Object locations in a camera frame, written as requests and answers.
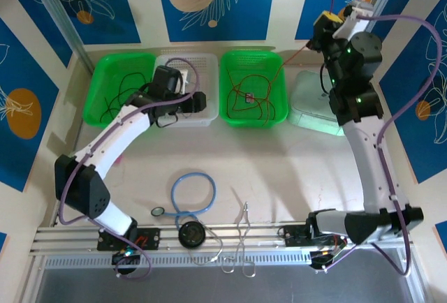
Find green plastic mesh basket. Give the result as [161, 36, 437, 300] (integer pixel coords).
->
[82, 50, 157, 130]
[219, 50, 290, 130]

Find white plastic mesh basket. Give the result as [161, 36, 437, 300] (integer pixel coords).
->
[149, 52, 219, 128]

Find translucent lidded plastic box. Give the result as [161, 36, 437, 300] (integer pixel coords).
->
[286, 70, 346, 137]

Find blue tube stethoscope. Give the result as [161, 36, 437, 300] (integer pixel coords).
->
[150, 172, 218, 229]

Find black round speaker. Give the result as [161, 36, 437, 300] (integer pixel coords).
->
[177, 221, 205, 248]

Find black electronics board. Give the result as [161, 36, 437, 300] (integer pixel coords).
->
[111, 250, 140, 266]
[309, 246, 347, 269]

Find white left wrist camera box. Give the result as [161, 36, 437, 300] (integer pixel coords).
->
[179, 70, 192, 94]

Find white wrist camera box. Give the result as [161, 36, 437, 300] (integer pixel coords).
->
[332, 0, 375, 39]
[179, 70, 192, 94]

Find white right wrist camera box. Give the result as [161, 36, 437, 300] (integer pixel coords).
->
[332, 0, 375, 39]

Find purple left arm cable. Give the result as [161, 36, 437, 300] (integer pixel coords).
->
[57, 57, 200, 281]

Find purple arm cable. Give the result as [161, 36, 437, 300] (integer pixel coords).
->
[57, 57, 200, 281]
[312, 15, 439, 278]

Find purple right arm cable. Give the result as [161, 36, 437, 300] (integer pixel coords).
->
[312, 15, 439, 278]

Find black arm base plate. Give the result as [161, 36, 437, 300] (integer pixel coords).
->
[96, 228, 162, 252]
[283, 224, 315, 248]

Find thin grey speaker wire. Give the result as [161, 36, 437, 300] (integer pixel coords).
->
[188, 226, 224, 266]

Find clear wire loops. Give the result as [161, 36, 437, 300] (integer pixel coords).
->
[221, 201, 258, 278]

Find aluminium frame rail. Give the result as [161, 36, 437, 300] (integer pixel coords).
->
[29, 222, 418, 257]

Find perforated aluminium cable duct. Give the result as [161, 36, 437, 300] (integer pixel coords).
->
[43, 249, 312, 269]

